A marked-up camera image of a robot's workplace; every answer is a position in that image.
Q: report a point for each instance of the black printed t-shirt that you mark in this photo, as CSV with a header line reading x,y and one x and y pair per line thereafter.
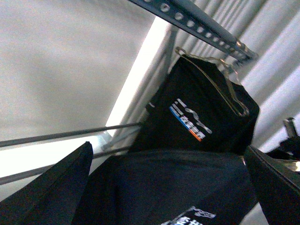
x,y
167,187

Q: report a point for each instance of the black t-shirt on rack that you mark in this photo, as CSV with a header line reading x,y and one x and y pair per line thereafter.
x,y
196,108

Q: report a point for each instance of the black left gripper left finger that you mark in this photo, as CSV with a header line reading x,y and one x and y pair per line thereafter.
x,y
51,198

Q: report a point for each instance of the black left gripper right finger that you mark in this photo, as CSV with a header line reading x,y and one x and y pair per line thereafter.
x,y
277,187

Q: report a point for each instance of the dark metal clothes rack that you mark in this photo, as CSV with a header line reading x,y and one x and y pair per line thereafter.
x,y
186,16

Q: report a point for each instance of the clear plastic clothes hanger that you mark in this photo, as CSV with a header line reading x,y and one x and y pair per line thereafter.
x,y
226,72

